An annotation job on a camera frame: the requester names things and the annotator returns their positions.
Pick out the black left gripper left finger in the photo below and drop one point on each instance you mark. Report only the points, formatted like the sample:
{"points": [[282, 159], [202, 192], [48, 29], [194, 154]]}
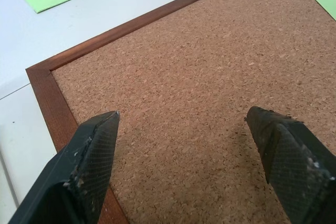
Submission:
{"points": [[89, 161]]}

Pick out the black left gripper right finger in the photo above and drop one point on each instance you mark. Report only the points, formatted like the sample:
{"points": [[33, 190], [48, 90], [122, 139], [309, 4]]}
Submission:
{"points": [[291, 155]]}

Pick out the green paper note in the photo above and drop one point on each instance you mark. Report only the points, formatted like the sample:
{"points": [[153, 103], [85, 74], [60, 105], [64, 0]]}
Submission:
{"points": [[326, 3]]}

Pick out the cork board with wooden frame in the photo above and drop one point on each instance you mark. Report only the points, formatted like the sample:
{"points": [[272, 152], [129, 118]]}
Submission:
{"points": [[189, 77]]}

